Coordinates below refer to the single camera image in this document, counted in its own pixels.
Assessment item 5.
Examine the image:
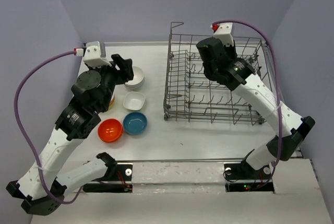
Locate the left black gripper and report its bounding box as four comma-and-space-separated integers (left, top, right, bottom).
89, 53, 137, 110

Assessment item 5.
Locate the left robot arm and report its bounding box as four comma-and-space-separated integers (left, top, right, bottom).
6, 54, 134, 216

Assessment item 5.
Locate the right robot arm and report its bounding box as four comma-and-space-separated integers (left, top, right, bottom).
196, 37, 315, 178

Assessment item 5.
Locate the white square bowl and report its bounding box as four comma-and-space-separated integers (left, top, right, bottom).
123, 91, 146, 111

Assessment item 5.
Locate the yellow striped bowl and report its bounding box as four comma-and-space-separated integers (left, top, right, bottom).
108, 94, 115, 109

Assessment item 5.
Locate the blue bowl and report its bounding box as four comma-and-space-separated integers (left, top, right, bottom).
123, 112, 148, 135

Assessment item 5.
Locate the orange bowl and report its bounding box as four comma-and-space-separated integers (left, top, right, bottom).
98, 119, 123, 143

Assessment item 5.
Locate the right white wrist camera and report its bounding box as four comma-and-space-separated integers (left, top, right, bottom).
211, 22, 234, 46

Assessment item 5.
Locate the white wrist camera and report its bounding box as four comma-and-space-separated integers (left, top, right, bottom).
74, 41, 111, 69
211, 22, 234, 46

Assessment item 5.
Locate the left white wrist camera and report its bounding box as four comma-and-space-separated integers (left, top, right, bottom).
74, 41, 111, 69

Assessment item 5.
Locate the grey wire dish rack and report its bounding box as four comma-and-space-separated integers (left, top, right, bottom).
163, 22, 273, 125

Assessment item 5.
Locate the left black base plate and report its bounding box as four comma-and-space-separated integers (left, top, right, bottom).
83, 162, 133, 193

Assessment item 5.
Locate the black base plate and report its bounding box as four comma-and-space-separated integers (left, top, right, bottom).
83, 162, 133, 193
223, 163, 275, 193

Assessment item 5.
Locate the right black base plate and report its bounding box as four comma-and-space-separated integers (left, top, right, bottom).
223, 163, 275, 193

